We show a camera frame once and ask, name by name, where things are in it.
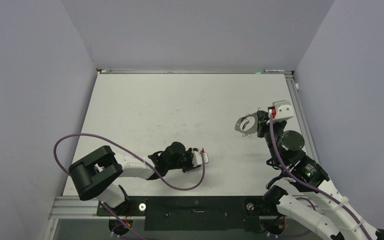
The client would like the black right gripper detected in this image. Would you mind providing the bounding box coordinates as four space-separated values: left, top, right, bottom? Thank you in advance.
255 109 285 165

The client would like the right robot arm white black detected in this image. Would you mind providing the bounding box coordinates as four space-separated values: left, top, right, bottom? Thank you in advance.
255 107 384 240

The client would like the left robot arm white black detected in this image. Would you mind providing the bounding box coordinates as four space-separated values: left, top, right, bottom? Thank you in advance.
68 141 209 215

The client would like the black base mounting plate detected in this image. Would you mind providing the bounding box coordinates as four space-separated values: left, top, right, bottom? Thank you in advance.
96 196 294 232

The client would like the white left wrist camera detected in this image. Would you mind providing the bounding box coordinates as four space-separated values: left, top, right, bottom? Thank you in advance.
192 148 209 167

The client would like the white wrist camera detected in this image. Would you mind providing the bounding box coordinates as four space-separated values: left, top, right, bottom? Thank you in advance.
268 100 295 123
192 148 209 167

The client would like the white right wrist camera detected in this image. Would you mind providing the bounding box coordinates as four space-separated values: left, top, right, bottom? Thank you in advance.
268 100 295 123

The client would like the aluminium frame rail right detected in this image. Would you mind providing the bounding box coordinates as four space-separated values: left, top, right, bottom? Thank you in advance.
284 71 321 165

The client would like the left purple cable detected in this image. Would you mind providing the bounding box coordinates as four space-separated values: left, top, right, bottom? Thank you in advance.
53 133 207 240

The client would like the aluminium frame rail back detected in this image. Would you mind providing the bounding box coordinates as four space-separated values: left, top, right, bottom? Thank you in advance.
97 69 294 75

